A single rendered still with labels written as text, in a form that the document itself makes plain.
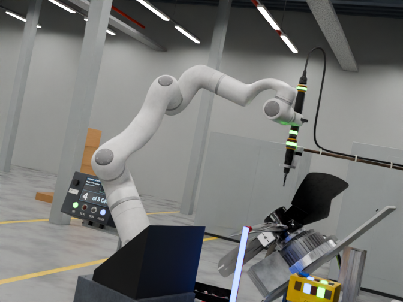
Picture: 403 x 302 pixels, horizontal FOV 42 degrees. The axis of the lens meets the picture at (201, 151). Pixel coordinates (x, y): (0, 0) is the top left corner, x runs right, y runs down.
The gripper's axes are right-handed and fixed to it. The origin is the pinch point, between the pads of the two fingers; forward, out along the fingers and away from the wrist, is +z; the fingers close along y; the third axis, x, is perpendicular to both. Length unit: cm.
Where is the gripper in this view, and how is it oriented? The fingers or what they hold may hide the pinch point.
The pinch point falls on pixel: (295, 120)
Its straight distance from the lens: 234.9
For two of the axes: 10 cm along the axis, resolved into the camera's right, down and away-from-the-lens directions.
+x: 1.8, -9.8, 0.1
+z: 4.5, 1.0, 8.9
